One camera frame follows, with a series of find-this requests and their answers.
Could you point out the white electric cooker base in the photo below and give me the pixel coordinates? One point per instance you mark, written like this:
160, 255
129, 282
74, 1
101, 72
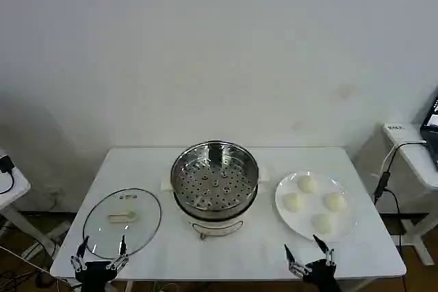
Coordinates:
215, 228

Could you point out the perforated steel steamer basket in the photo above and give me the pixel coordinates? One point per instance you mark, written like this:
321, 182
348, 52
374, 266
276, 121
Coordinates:
215, 182

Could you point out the white labelled box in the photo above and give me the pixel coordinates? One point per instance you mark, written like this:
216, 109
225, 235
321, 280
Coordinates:
398, 129

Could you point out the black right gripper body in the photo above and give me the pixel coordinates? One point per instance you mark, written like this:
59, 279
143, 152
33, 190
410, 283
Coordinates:
321, 275

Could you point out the round glass lid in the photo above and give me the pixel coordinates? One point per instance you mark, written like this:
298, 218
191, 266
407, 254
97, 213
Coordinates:
102, 227

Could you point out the white steamed bun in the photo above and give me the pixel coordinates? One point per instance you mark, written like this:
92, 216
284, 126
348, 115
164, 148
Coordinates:
294, 202
324, 224
335, 201
307, 184

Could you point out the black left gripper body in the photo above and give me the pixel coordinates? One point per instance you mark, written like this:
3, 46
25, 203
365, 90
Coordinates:
94, 273

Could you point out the white round plate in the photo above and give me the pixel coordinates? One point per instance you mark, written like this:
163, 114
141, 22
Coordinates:
308, 216

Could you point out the small white side table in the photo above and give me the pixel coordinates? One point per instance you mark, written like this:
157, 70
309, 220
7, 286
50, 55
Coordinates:
13, 189

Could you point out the white desk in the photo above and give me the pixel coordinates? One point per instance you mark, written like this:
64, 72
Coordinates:
415, 169

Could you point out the black laptop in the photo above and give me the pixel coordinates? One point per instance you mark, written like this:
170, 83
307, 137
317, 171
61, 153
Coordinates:
432, 128

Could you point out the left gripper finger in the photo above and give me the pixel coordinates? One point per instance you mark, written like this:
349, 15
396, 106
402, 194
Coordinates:
122, 247
78, 261

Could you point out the black power adapter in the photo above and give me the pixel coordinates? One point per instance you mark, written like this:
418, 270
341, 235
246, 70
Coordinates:
6, 163

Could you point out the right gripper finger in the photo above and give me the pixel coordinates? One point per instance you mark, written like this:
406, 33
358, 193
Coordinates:
329, 256
295, 264

